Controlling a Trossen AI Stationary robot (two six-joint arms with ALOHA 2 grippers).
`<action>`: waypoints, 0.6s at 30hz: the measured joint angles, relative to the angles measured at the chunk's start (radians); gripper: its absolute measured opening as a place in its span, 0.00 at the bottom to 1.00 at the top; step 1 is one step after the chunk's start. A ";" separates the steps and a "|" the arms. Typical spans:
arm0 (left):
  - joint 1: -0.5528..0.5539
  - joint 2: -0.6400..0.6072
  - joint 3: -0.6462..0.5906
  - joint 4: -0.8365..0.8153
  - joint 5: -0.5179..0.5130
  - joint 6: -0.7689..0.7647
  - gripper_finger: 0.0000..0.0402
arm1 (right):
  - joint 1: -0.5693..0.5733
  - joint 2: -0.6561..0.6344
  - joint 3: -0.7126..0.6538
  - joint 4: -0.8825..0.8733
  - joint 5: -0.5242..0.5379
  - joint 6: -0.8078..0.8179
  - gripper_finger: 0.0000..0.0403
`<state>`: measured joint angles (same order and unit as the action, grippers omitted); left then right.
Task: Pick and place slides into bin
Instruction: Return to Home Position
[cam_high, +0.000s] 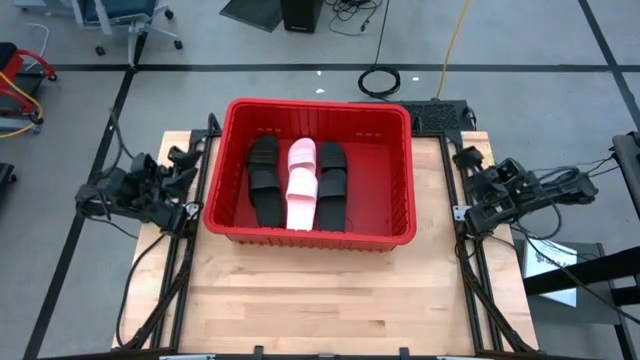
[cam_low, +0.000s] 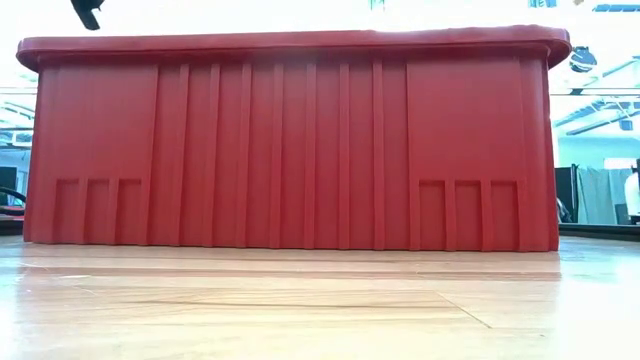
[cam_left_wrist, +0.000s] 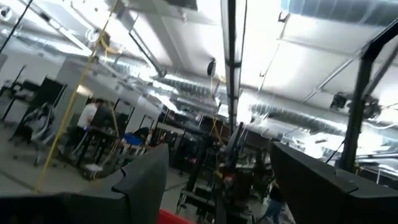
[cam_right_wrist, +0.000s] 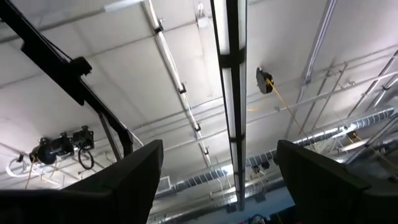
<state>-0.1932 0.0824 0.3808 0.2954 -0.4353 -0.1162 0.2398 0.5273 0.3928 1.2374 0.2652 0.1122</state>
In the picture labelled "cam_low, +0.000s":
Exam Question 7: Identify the red plastic ribbed bin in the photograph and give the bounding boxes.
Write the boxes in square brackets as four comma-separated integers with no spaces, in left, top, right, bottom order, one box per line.
[15,24,573,253]

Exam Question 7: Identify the black monitor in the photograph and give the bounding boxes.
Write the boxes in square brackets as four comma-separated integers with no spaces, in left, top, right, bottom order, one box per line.
[0,166,19,207]

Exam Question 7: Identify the round dark ceiling fixture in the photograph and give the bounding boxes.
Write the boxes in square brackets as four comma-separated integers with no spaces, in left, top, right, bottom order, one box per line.
[569,45,599,74]

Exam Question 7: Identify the black standing panel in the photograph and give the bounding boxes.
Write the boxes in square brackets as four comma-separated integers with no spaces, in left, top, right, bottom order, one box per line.
[554,166,580,224]

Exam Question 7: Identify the grey-green curtain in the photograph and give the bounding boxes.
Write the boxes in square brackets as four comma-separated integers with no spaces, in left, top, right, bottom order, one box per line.
[576,166,634,226]

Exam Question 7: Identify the person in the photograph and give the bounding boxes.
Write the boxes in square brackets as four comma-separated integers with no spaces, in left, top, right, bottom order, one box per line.
[623,158,640,220]

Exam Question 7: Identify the black table frame rail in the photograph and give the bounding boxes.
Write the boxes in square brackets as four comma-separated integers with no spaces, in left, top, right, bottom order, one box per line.
[558,222,640,243]

